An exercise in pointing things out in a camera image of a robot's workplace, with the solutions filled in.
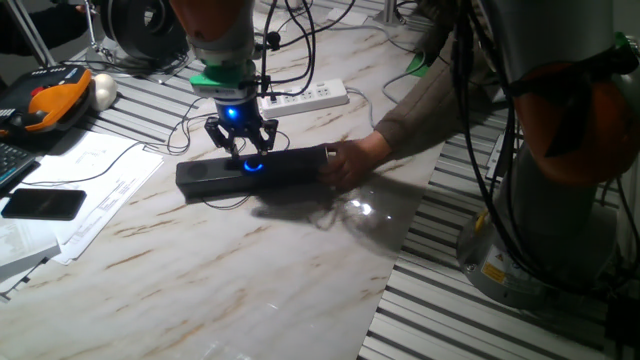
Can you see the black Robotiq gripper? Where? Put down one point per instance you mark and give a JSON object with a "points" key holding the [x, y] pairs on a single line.
{"points": [[239, 117]]}

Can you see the black speaker bar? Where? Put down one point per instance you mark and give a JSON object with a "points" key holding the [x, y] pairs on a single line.
{"points": [[215, 172]]}

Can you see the forearm in brown sleeve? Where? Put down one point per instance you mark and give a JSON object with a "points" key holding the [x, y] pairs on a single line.
{"points": [[430, 105]]}

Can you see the person's bare hand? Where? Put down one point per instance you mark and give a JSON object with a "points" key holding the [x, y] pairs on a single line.
{"points": [[352, 160]]}

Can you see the black USB plug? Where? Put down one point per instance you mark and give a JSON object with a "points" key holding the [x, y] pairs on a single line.
{"points": [[273, 98]]}

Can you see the white power strip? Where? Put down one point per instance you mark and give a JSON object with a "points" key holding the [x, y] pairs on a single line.
{"points": [[320, 95]]}

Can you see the white rounded object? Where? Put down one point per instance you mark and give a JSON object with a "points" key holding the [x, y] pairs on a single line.
{"points": [[103, 90]]}

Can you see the large black round device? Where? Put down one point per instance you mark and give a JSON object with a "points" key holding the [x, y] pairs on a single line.
{"points": [[145, 25]]}

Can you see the printed paper sheets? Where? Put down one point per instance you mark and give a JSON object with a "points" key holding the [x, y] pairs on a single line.
{"points": [[100, 195]]}

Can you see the white paper sheet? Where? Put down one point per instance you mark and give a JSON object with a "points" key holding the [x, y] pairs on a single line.
{"points": [[350, 17]]}

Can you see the green cloth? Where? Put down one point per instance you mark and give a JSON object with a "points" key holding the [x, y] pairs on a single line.
{"points": [[415, 65]]}

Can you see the orange black teach pendant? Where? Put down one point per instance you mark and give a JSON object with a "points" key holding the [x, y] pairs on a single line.
{"points": [[50, 102]]}

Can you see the black smartphone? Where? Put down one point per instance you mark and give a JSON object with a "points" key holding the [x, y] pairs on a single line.
{"points": [[44, 204]]}

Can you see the person arm in dark sleeve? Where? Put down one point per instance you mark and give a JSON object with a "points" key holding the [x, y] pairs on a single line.
{"points": [[40, 27]]}

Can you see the black keyboard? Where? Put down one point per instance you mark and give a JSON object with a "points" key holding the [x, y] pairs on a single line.
{"points": [[12, 162]]}

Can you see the slanted metal bar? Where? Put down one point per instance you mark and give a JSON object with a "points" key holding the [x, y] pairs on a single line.
{"points": [[30, 32]]}

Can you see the white paper booklet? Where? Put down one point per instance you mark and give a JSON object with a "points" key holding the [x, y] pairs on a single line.
{"points": [[22, 247]]}

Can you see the metal post base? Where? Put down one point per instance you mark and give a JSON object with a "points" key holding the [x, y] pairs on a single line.
{"points": [[390, 17]]}

